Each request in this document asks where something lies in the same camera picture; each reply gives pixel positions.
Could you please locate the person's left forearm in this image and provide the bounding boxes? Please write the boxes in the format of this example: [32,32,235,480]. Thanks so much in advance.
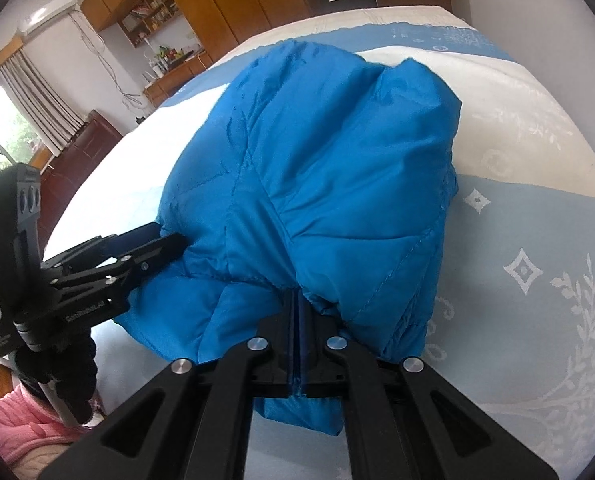
[0,384,103,480]

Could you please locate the wooden side cabinet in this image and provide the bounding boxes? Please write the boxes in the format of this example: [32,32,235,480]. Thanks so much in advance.
[142,50,214,109]

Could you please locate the white and blue bedspread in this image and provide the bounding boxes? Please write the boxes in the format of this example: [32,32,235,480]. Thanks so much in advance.
[42,5,595,480]

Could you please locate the window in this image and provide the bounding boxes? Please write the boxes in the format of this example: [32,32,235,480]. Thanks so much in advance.
[0,85,53,173]

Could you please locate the dark wooden dresser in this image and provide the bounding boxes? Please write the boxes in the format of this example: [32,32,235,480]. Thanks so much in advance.
[40,109,124,242]

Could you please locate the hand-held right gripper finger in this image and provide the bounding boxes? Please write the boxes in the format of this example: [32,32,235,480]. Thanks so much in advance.
[40,290,298,480]
[300,294,561,480]

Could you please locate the shelf of small items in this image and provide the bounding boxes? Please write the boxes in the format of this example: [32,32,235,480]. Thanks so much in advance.
[118,0,184,45]

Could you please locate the blue down jacket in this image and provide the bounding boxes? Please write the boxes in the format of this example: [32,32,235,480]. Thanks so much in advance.
[112,40,463,437]

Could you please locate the person's left hand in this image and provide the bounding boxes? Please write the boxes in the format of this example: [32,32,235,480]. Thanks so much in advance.
[14,332,101,427]

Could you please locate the small items on cabinet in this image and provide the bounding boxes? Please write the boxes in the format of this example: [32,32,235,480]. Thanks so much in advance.
[144,44,204,81]

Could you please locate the hanging wall cables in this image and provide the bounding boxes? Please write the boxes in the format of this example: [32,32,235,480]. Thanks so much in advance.
[70,9,150,111]

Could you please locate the white air conditioner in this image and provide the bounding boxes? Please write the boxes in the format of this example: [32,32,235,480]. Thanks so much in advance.
[17,0,81,37]

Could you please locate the beige curtain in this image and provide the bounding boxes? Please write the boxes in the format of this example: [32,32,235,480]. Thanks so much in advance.
[0,52,86,154]

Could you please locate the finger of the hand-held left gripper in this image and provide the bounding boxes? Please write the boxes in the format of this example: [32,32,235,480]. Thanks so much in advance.
[52,231,191,302]
[42,221,164,274]

